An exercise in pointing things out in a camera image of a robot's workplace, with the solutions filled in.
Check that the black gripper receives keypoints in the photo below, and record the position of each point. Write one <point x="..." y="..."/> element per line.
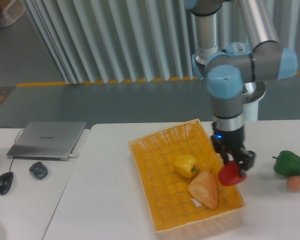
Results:
<point x="232" y="140"/>

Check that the red bell pepper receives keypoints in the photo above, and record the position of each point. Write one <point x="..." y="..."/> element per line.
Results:
<point x="230" y="174"/>

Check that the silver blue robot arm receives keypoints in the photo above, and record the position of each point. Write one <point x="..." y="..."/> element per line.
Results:
<point x="226" y="73"/>

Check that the yellow bell pepper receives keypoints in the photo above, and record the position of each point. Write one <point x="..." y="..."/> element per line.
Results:
<point x="185" y="165"/>

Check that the green bell pepper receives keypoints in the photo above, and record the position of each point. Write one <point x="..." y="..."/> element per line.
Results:
<point x="287" y="163"/>

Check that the triangular bread pastry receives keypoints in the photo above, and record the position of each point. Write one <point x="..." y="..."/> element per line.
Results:
<point x="203" y="188"/>

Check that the yellow wicker basket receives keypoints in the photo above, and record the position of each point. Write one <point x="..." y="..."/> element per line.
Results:
<point x="168" y="199"/>

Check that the white paper tag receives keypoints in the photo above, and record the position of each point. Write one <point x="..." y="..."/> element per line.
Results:
<point x="197" y="203"/>

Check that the brown egg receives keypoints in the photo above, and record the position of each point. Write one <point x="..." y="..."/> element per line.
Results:
<point x="293" y="183"/>

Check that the silver closed laptop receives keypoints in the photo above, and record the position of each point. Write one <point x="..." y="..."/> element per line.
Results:
<point x="47" y="140"/>

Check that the grey folding screen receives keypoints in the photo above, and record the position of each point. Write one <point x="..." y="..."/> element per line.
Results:
<point x="108" y="40"/>

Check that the dark grey small device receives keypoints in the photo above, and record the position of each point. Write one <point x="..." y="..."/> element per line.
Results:
<point x="39" y="170"/>

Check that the black computer mouse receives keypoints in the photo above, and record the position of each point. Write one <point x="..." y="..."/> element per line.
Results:
<point x="6" y="180"/>

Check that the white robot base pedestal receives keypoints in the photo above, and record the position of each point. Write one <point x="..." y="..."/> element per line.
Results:
<point x="252" y="93"/>

